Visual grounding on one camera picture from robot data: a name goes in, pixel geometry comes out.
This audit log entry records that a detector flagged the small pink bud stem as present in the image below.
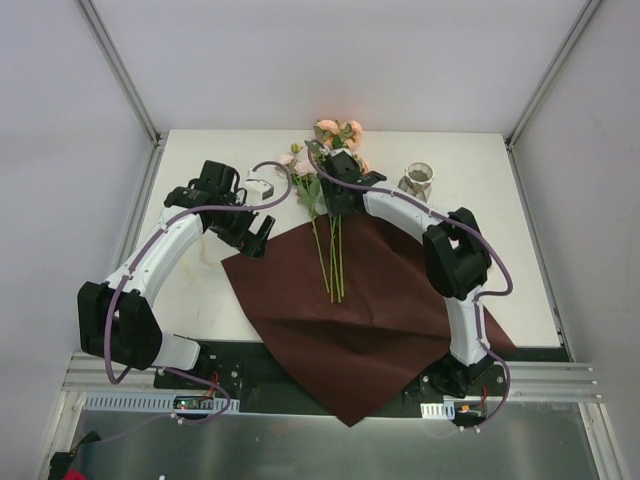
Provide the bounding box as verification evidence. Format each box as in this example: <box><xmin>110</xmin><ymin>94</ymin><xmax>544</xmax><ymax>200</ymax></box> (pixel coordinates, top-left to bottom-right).
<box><xmin>329</xmin><ymin>154</ymin><xmax>374</xmax><ymax>304</ymax></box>

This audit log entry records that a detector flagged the pale pink flower stem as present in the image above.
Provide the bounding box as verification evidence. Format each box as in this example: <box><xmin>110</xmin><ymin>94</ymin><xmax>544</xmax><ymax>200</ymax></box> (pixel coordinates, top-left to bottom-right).
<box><xmin>277</xmin><ymin>142</ymin><xmax>334</xmax><ymax>296</ymax></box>

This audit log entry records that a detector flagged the cream printed ribbon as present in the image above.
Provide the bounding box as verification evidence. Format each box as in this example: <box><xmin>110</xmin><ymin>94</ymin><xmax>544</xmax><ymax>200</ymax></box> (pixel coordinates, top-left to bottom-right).
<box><xmin>198</xmin><ymin>237</ymin><xmax>223</xmax><ymax>271</ymax></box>

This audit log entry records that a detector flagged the tall peach rose stem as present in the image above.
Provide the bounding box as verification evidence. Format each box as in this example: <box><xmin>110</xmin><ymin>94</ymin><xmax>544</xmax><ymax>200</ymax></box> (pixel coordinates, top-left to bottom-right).
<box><xmin>331</xmin><ymin>122</ymin><xmax>361</xmax><ymax>303</ymax></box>

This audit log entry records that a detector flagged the beige faceted vase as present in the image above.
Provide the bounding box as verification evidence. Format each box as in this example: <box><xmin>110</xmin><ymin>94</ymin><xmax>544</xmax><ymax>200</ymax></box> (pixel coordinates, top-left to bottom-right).
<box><xmin>398</xmin><ymin>162</ymin><xmax>434</xmax><ymax>203</ymax></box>

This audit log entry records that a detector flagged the red wrapping paper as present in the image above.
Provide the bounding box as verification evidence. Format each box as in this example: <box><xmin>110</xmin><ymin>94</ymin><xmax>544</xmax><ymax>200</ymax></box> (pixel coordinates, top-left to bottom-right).
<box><xmin>219</xmin><ymin>214</ymin><xmax>519</xmax><ymax>429</ymax></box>

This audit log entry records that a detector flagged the large peach rose stem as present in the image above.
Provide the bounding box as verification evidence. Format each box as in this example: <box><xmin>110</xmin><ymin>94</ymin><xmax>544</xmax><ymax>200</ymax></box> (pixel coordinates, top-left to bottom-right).
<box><xmin>314</xmin><ymin>120</ymin><xmax>345</xmax><ymax>303</ymax></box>

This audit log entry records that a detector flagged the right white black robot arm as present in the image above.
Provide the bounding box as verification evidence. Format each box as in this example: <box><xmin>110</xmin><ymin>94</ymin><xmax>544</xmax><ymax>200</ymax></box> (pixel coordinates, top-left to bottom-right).
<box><xmin>317</xmin><ymin>147</ymin><xmax>493</xmax><ymax>398</ymax></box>

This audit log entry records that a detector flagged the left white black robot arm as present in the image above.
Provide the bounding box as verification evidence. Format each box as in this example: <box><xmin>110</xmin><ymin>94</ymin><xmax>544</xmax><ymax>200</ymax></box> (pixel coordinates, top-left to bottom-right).
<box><xmin>77</xmin><ymin>160</ymin><xmax>275</xmax><ymax>389</ymax></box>

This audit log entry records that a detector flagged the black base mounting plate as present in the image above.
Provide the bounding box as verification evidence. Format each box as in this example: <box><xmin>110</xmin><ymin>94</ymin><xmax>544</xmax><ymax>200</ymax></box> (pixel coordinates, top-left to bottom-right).
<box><xmin>152</xmin><ymin>339</ymin><xmax>519</xmax><ymax>419</ymax></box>

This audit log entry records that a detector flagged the red black object corner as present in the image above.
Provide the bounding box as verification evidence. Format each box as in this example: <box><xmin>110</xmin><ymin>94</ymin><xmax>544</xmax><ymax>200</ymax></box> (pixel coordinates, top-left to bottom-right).
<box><xmin>47</xmin><ymin>431</ymin><xmax>102</xmax><ymax>480</ymax></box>

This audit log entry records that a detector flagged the shiny metal floor sheet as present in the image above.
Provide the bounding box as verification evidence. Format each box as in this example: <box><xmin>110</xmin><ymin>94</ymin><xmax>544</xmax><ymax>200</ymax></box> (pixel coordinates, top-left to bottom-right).
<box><xmin>73</xmin><ymin>403</ymin><xmax>598</xmax><ymax>479</ymax></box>

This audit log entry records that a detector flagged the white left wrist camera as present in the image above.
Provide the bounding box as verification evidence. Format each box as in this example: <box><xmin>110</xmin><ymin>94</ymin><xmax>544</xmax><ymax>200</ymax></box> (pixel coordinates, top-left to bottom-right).
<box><xmin>241</xmin><ymin>170</ymin><xmax>274</xmax><ymax>206</ymax></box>

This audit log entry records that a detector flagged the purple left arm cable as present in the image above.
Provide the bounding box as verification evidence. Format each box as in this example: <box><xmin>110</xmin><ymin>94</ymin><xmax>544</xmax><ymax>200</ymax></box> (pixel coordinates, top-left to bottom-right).
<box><xmin>107</xmin><ymin>160</ymin><xmax>294</xmax><ymax>386</ymax></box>

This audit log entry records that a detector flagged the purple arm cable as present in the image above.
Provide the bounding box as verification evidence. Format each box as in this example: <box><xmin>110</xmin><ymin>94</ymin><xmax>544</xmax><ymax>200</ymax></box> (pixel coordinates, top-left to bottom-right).
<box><xmin>107</xmin><ymin>160</ymin><xmax>294</xmax><ymax>386</ymax></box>
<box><xmin>305</xmin><ymin>139</ymin><xmax>514</xmax><ymax>434</ymax></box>

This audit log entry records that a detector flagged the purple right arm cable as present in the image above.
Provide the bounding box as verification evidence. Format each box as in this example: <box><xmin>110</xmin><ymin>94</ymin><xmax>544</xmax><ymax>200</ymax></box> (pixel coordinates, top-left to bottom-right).
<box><xmin>305</xmin><ymin>139</ymin><xmax>514</xmax><ymax>434</ymax></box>

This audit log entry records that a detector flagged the left aluminium frame post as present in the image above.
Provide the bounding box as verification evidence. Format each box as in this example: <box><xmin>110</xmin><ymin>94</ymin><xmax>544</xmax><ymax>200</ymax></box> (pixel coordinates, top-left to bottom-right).
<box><xmin>75</xmin><ymin>0</ymin><xmax>162</xmax><ymax>147</ymax></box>

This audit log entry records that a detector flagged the aluminium frame post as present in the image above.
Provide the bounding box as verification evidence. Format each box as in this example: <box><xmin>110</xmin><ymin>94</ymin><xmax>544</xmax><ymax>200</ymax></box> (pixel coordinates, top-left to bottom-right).
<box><xmin>504</xmin><ymin>0</ymin><xmax>609</xmax><ymax>150</ymax></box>
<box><xmin>75</xmin><ymin>0</ymin><xmax>162</xmax><ymax>147</ymax></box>

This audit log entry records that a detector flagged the left white cable duct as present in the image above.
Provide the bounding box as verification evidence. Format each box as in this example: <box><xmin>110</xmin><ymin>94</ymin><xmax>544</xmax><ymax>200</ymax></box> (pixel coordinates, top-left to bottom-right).
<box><xmin>84</xmin><ymin>393</ymin><xmax>240</xmax><ymax>415</ymax></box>

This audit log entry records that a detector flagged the white cable duct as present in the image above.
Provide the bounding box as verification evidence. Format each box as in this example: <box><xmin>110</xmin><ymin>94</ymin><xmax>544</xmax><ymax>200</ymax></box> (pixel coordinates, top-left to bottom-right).
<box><xmin>84</xmin><ymin>393</ymin><xmax>240</xmax><ymax>415</ymax></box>
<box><xmin>420</xmin><ymin>400</ymin><xmax>456</xmax><ymax>421</ymax></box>

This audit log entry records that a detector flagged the right white cable duct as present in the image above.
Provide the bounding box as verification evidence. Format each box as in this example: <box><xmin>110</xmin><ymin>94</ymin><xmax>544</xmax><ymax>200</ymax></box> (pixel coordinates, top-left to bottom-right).
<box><xmin>420</xmin><ymin>400</ymin><xmax>456</xmax><ymax>421</ymax></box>

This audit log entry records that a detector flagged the aluminium front rail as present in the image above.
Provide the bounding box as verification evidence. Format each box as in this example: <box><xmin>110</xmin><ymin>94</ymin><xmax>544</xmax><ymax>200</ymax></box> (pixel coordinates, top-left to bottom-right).
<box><xmin>62</xmin><ymin>349</ymin><xmax>601</xmax><ymax>401</ymax></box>

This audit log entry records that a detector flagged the right aluminium frame post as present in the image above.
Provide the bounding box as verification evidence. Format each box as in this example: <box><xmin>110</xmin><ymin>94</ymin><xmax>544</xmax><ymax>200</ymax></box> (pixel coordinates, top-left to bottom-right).
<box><xmin>504</xmin><ymin>0</ymin><xmax>609</xmax><ymax>150</ymax></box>

